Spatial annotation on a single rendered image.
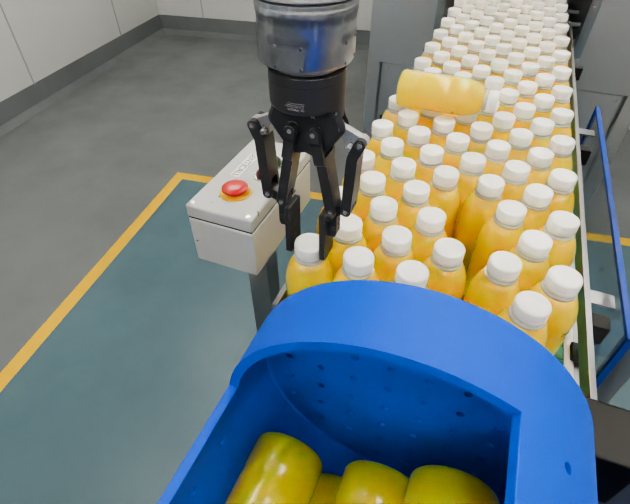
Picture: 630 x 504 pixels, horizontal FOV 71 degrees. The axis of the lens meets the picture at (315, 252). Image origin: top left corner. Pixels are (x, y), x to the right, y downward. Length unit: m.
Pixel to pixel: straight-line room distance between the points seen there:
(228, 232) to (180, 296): 1.44
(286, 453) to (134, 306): 1.69
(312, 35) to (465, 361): 0.27
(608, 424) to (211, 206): 0.52
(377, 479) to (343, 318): 0.15
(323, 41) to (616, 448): 0.49
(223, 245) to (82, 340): 1.44
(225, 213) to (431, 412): 0.35
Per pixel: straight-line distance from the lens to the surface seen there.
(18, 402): 1.96
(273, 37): 0.41
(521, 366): 0.31
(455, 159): 0.83
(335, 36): 0.41
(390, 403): 0.43
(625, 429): 0.60
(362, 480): 0.40
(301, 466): 0.42
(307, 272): 0.57
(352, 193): 0.49
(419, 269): 0.55
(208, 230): 0.63
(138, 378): 1.83
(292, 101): 0.43
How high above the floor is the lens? 1.45
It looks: 43 degrees down
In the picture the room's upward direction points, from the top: straight up
